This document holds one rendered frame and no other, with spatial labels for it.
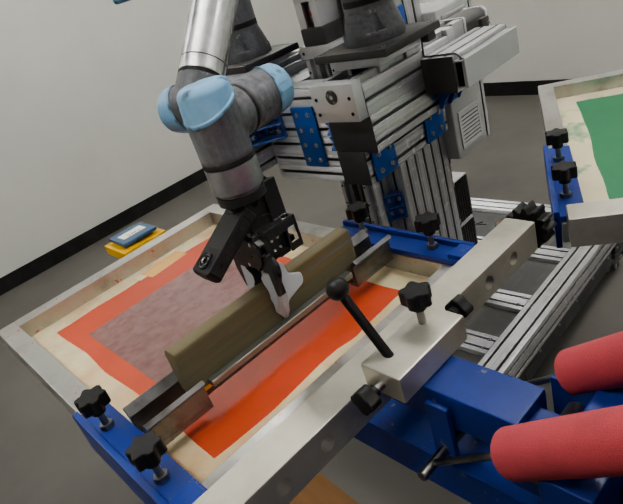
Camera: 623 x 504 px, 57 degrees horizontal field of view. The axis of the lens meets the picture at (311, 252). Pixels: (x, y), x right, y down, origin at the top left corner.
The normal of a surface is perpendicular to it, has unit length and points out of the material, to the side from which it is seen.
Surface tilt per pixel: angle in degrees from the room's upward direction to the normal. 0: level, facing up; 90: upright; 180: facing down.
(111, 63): 90
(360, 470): 0
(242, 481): 0
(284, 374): 0
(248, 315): 90
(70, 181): 90
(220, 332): 90
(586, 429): 44
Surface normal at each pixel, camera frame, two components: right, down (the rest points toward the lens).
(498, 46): 0.70, 0.14
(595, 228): -0.27, 0.52
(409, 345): -0.28, -0.85
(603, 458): -0.78, 0.37
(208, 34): 0.20, -0.11
